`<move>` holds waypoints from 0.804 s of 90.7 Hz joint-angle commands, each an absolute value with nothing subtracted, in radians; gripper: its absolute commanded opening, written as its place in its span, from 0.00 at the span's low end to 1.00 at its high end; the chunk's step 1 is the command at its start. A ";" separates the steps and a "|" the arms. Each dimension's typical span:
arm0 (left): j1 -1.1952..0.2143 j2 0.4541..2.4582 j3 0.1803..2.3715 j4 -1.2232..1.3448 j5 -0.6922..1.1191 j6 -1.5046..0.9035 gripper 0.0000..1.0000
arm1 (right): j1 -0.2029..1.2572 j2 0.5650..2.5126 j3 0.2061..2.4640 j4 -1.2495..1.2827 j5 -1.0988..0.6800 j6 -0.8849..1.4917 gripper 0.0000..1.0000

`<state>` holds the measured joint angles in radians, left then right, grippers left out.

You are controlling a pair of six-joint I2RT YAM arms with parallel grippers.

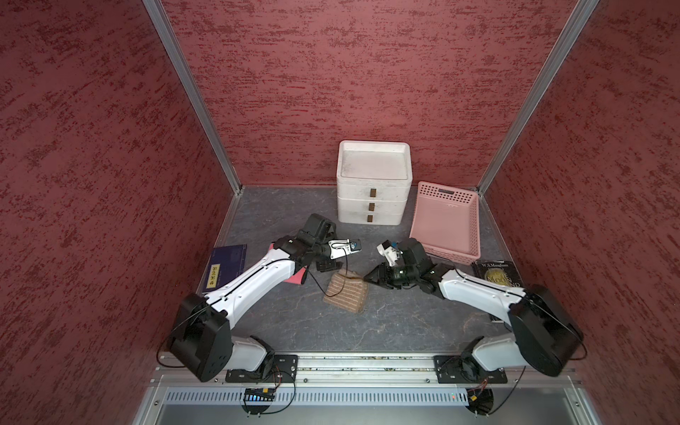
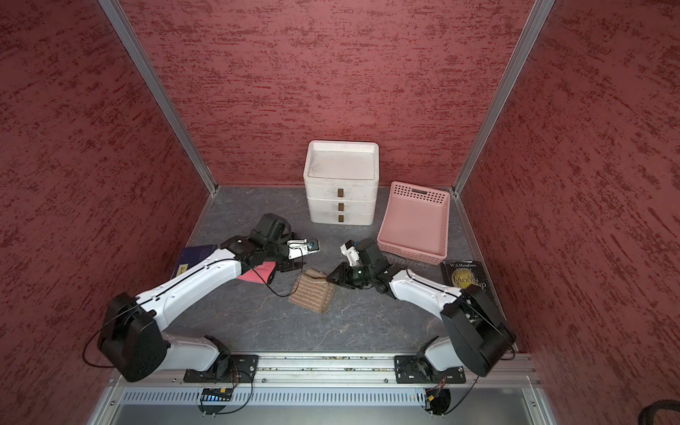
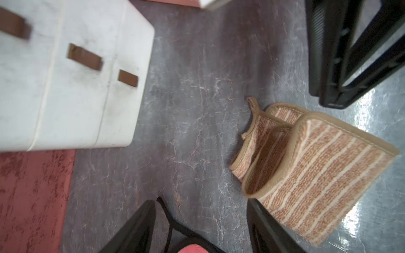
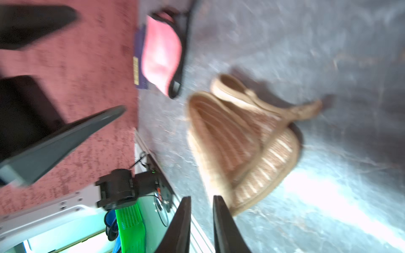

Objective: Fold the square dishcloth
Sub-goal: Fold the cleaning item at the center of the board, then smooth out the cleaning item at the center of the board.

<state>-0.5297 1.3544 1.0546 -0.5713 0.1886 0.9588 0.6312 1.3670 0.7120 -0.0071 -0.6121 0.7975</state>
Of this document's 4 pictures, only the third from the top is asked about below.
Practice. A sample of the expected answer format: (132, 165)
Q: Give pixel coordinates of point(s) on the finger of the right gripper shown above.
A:
(389, 18)
(330, 26)

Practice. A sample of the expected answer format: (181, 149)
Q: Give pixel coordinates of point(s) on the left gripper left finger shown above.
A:
(136, 234)

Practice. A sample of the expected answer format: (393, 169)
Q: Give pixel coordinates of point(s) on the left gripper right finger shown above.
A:
(266, 234)

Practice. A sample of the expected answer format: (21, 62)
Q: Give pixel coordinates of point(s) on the pink grey dishcloth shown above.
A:
(192, 243)

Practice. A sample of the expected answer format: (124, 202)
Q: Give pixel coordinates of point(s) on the beige striped woven dishcloth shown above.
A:
(307, 169)

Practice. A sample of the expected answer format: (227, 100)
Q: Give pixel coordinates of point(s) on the white three-drawer storage box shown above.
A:
(73, 73)

